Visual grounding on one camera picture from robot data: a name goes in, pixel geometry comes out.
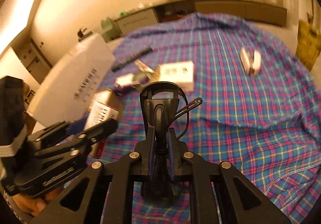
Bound grey tv cabinet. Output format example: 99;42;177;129
115;0;287;35

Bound left hand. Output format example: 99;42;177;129
12;186;64;216

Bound white foam box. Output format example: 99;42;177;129
27;33;115;127

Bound green plastic stool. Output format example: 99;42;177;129
101;17;122;42

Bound white nail clipper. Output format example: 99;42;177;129
240;48;262;76

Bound plaid blue cloth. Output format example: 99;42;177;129
114;13;320;223

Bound black glasses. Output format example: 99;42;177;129
140;81;202;205

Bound black pen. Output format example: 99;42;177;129
111;47;153;72

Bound red white small box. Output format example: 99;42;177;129
84;89;121;159

